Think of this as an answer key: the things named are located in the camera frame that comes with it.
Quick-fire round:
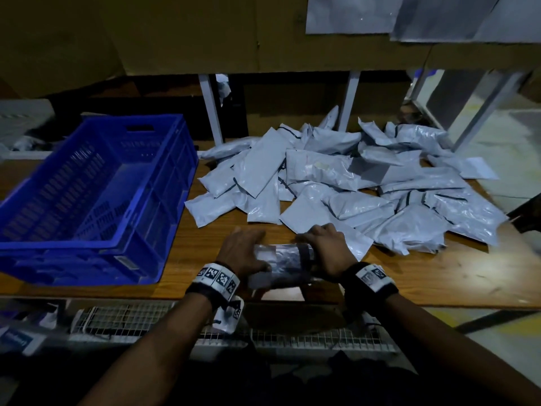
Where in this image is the pile of grey mailer bags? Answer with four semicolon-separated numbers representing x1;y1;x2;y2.
185;105;510;261

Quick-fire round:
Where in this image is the right marker wristband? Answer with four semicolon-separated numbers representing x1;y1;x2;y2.
340;262;399;314

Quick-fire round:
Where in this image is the person's left forearm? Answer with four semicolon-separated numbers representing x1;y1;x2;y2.
80;292;212;406

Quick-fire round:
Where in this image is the marker wristband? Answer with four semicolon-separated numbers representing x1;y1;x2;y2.
340;262;399;314
186;262;242;311

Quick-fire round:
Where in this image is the white wire rack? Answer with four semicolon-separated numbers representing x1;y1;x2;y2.
68;300;402;362

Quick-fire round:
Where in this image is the wooden table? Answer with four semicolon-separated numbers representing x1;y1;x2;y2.
0;139;541;311

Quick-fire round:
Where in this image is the left marker wristband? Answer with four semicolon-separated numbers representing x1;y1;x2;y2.
186;262;242;311

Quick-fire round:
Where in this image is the white metal shelf leg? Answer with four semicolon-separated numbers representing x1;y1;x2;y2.
338;70;362;132
198;74;225;147
452;70;529;153

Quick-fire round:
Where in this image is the blue plastic crate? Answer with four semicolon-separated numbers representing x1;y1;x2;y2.
0;114;199;286

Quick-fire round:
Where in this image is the person's right hand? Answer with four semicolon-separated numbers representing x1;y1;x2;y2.
298;224;358;281

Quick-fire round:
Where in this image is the person's right forearm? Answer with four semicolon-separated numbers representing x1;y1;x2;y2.
376;295;541;406

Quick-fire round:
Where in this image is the person's left hand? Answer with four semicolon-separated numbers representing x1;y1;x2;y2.
215;228;270;284

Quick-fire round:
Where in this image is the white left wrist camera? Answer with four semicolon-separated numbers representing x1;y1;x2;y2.
211;295;246;335

